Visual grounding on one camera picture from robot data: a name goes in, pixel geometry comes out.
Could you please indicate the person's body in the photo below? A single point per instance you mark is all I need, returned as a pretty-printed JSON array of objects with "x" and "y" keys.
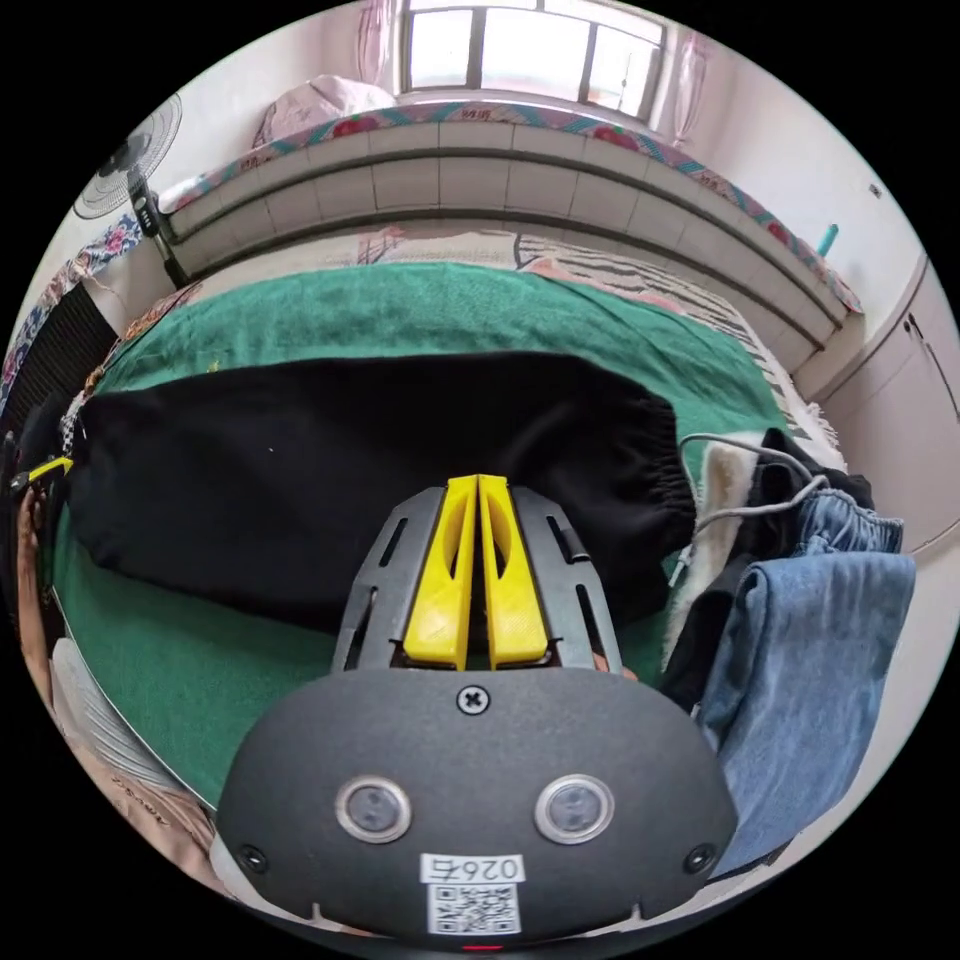
[{"x": 127, "y": 780}]

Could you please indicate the tiled platform with printed sheet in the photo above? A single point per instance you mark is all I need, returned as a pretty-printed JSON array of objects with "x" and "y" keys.
[{"x": 487, "y": 180}]

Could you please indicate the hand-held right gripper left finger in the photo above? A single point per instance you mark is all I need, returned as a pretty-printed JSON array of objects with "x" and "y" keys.
[{"x": 439, "y": 592}]

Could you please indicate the person's left hand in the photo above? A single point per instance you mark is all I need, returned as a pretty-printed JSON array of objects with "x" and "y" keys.
[{"x": 34, "y": 532}]

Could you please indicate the black pants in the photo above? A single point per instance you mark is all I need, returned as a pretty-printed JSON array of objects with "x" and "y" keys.
[{"x": 285, "y": 480}]

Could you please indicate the standing fan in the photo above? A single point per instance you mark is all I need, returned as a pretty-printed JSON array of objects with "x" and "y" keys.
[{"x": 127, "y": 161}]

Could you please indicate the person's left forearm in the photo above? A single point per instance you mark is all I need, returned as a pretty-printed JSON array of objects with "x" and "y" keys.
[{"x": 37, "y": 645}]

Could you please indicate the pink curtain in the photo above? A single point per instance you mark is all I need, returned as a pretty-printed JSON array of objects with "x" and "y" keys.
[{"x": 690, "y": 82}]

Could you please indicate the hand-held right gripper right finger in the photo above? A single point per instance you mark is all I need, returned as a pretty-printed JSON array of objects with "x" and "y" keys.
[{"x": 517, "y": 600}]

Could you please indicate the window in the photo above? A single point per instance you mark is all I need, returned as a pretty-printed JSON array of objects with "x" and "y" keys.
[{"x": 525, "y": 52}]

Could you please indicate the floral cloth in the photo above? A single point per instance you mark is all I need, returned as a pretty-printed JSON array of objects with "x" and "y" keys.
[{"x": 82, "y": 270}]

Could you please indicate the person's right hand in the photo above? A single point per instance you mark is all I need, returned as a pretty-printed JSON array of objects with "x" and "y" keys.
[{"x": 615, "y": 666}]

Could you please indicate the pile of clothes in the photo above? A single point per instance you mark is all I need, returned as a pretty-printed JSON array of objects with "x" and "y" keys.
[{"x": 795, "y": 660}]

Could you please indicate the bed with green cover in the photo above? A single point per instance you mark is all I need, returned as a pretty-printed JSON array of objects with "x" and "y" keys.
[{"x": 375, "y": 315}]

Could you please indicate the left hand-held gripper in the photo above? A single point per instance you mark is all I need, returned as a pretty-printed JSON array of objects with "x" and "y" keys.
[{"x": 34, "y": 450}]

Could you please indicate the white cupboard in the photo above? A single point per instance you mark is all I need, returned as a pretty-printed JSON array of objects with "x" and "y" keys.
[{"x": 892, "y": 390}]

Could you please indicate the pink rolled blanket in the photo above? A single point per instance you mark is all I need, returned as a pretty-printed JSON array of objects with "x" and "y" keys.
[{"x": 322, "y": 105}]

